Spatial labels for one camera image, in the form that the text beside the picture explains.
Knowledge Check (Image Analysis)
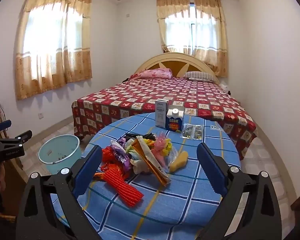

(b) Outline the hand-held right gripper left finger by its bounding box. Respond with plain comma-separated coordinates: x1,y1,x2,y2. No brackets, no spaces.
16,145,103,240

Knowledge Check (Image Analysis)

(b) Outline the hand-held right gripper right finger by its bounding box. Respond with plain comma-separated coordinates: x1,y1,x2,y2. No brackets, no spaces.
196,142,282,240

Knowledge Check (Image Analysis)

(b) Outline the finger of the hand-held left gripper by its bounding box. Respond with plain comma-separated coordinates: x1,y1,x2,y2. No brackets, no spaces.
0,130,33,147
0,120,12,138

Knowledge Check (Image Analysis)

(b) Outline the shiny orange wrapper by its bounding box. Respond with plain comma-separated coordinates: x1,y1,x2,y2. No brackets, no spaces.
94,147,120,180

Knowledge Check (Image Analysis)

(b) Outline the purple wrapper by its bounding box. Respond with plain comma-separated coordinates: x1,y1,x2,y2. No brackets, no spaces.
111,140,130,172

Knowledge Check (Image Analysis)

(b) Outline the yellow sponge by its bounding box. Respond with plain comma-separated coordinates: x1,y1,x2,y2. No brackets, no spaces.
169,151,189,172

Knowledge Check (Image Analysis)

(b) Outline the red foam net sleeve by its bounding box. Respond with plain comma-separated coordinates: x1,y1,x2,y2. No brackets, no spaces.
104,167,144,207

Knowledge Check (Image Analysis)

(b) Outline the light blue waste bin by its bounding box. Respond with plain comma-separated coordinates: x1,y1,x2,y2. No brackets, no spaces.
38,134,81,174

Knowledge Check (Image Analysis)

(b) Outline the clear plastic bag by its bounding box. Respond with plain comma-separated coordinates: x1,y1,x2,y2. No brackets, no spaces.
162,146,182,170

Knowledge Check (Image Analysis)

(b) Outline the yellow plastic bag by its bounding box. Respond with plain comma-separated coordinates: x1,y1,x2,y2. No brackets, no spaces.
162,139,173,155

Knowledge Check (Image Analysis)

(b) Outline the pink plastic wrapper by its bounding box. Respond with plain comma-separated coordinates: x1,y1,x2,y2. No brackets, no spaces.
151,133,169,168

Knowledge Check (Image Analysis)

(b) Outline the long orange wrapper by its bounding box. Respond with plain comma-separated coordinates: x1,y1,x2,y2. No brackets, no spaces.
132,135,171,187

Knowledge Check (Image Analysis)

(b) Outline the black foam net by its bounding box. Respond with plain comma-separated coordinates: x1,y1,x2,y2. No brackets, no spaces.
124,132,157,142

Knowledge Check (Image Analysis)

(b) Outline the person's left hand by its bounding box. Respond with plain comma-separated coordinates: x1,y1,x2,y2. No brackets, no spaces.
0,165,6,194

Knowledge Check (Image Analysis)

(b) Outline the wooden cabinet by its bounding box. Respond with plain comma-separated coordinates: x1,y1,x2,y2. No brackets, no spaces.
0,155,29,218

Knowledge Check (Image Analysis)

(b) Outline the blue checked tablecloth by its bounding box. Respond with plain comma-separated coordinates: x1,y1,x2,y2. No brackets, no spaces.
51,112,242,240

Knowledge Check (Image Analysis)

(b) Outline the blue milk carton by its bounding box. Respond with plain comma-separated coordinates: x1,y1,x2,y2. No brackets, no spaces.
166,107,185,132

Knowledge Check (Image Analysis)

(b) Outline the tall white carton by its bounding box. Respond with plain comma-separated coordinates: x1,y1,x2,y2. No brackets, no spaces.
155,99,171,127

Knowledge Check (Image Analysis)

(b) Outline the brown wooden door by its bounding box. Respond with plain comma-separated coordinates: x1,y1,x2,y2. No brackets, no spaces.
291,190,300,212

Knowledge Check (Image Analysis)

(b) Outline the red checked bedspread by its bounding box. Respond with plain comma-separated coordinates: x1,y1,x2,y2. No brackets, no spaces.
72,76,258,160

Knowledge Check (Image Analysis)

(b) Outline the wide beige curtain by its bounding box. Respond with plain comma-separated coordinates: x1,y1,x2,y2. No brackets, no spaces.
14,0,93,101

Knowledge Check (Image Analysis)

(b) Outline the striped pillow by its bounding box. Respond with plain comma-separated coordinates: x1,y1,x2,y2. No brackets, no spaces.
184,71,219,83

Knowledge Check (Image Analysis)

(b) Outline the cream wooden headboard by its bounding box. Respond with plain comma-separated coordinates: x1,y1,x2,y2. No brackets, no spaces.
134,52,218,78

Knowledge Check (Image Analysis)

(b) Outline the pink pillow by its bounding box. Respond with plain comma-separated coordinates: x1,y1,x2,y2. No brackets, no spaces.
130,68,173,80

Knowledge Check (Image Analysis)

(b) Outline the narrow beige curtain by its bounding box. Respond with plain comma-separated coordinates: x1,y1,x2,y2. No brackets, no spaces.
156,0,228,78

